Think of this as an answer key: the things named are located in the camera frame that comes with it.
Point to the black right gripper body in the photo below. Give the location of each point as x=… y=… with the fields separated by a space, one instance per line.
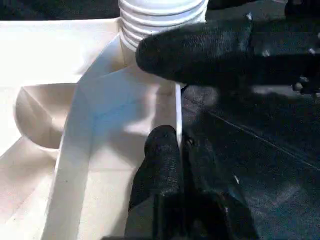
x=300 y=60

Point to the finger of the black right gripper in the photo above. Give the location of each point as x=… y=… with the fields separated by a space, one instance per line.
x=200 y=55

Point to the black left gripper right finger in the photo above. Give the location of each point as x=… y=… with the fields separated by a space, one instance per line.
x=215 y=200

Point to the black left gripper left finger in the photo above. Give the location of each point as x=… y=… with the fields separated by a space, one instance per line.
x=157 y=190

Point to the white plastic table leg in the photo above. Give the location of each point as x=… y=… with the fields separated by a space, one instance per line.
x=160 y=15

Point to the white plastic table top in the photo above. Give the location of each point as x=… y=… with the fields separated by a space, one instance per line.
x=50 y=75

